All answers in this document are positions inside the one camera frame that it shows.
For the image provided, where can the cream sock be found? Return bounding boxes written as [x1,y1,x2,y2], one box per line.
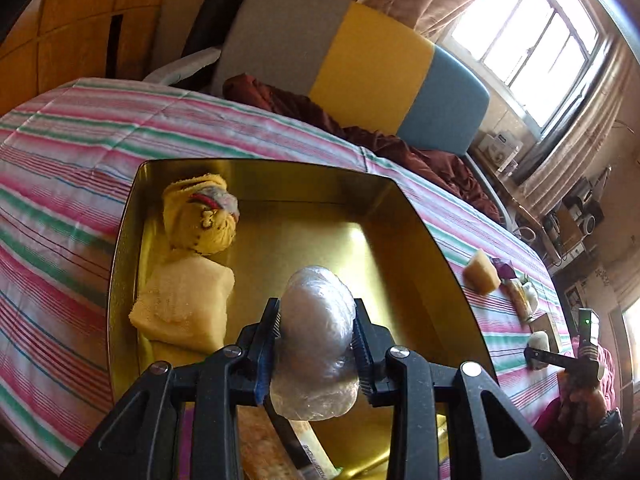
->
[526,330,550,370]

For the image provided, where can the white plastic ball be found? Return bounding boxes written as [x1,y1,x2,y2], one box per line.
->
[522,282,539,314]

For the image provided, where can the purple snack packet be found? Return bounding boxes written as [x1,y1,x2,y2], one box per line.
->
[491,258,516,280]

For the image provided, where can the yellow sponge block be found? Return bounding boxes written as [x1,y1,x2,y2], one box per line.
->
[462,249,501,296]

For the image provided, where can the green soda cracker pack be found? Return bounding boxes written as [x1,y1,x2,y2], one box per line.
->
[235,404,342,480]

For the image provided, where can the plastic bundle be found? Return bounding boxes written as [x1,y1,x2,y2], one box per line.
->
[270,266,359,422]

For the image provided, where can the beige paper box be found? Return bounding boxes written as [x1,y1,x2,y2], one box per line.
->
[529,312,561,353]

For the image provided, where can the Weidan cracker pack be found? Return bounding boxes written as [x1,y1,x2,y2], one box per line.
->
[503,278,533,323]

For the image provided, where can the person right hand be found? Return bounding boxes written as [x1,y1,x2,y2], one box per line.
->
[558,372,608,444]

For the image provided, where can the pink curtain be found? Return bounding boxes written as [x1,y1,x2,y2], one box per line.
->
[513,38,637,217]

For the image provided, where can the maroon blanket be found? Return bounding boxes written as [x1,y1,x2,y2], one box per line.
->
[222,74,500,222]

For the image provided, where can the white carton on desk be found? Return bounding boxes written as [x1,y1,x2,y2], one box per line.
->
[478,130,523,172]

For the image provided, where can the gold tin box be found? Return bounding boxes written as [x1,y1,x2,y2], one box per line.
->
[107,159,490,396]

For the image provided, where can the striped bed sheet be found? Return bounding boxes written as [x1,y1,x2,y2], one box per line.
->
[1,78,572,472]

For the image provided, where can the window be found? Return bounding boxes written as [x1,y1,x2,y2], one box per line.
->
[442,0,602,139]

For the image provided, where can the tricolour headboard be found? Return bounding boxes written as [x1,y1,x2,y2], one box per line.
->
[210,0,489,155]

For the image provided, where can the wooden wardrobe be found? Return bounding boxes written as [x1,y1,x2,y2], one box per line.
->
[1,0,163,113]

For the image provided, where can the black rolled mat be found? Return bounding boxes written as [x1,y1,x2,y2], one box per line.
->
[182,0,266,91]

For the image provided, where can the grey bed frame rail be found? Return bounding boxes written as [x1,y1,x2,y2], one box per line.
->
[142,48,221,86]

